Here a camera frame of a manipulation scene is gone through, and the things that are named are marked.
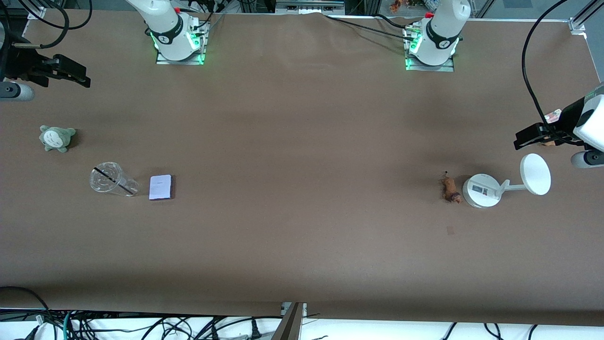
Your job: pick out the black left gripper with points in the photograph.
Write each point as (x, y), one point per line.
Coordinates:
(567, 116)

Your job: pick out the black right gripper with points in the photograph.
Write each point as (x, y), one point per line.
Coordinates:
(18, 63)

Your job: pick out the brown lion statue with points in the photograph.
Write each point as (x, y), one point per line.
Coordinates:
(450, 191)

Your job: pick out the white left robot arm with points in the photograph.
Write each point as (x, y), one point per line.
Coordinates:
(441, 33)

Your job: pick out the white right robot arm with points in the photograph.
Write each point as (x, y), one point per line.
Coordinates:
(165, 28)

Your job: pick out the small brown object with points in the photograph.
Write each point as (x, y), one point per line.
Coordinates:
(548, 142)

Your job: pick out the small printed packet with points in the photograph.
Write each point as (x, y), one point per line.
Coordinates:
(553, 115)

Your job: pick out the grey green plush toy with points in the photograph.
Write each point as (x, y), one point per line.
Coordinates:
(55, 138)

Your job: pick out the white round desk lamp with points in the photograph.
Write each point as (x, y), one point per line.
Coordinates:
(481, 191)

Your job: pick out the clear plastic cup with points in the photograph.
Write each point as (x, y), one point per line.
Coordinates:
(106, 178)

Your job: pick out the black straw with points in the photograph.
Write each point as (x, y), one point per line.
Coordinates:
(113, 179)

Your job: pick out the orange toy figure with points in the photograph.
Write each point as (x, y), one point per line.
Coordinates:
(395, 5)

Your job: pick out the silver metal box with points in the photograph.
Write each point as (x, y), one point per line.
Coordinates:
(309, 6)

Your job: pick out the metal corner bracket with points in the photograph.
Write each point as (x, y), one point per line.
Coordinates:
(578, 26)
(37, 13)

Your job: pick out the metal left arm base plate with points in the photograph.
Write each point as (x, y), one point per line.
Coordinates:
(448, 67)

